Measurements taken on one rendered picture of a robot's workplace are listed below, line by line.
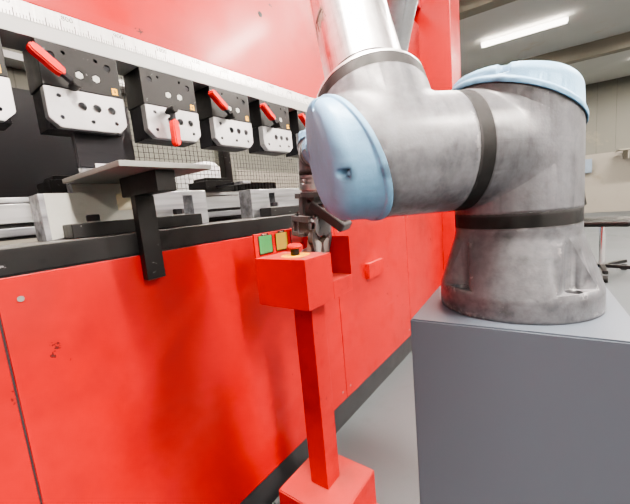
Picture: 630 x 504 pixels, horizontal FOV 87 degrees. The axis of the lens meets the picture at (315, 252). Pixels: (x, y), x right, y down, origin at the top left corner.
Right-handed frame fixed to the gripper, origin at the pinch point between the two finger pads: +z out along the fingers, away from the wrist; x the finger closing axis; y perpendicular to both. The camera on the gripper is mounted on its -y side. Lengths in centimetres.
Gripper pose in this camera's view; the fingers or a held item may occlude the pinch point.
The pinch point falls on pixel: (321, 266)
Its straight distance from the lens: 91.1
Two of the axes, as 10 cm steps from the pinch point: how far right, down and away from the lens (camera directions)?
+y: -8.1, -0.9, 5.8
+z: 0.2, 9.8, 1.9
